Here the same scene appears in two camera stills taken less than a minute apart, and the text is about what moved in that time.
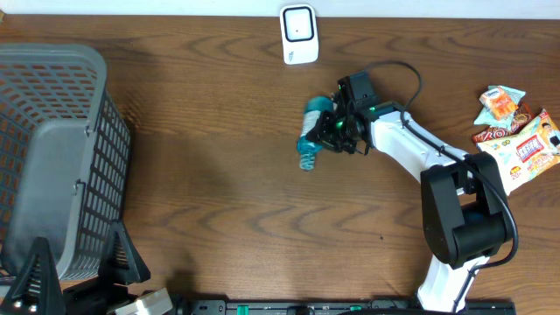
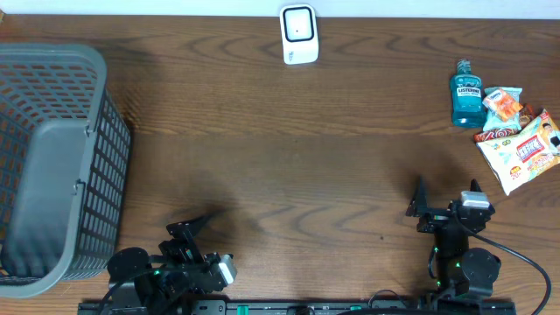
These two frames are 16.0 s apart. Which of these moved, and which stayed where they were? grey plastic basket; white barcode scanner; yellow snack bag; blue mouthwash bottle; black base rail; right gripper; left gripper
Moved: right gripper; blue mouthwash bottle; left gripper
Stayed: yellow snack bag; black base rail; white barcode scanner; grey plastic basket
